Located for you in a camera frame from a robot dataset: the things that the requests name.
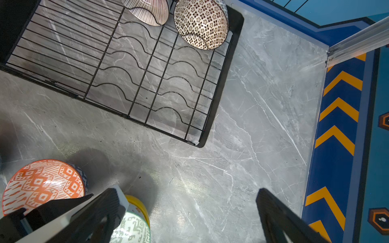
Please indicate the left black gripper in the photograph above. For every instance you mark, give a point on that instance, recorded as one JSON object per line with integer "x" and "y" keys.
{"x": 19, "y": 223}

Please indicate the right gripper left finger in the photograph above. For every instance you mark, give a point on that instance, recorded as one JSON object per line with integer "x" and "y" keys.
{"x": 93, "y": 221}

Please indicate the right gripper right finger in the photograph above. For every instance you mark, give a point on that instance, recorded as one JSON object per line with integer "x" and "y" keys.
{"x": 279, "y": 223}

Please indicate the orange patterned bowl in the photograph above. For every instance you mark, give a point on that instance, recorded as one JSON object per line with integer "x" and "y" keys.
{"x": 42, "y": 181}

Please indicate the brown dotted bowl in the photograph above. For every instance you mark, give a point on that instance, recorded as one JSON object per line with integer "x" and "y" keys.
{"x": 204, "y": 24}

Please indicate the pink striped bowl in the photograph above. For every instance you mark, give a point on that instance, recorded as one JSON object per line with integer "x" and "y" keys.
{"x": 151, "y": 12}

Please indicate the yellow bowl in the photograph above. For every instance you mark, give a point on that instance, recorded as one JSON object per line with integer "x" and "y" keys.
{"x": 137, "y": 207}

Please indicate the black wire dish rack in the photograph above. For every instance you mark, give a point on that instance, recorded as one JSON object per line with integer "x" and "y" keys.
{"x": 97, "y": 52}

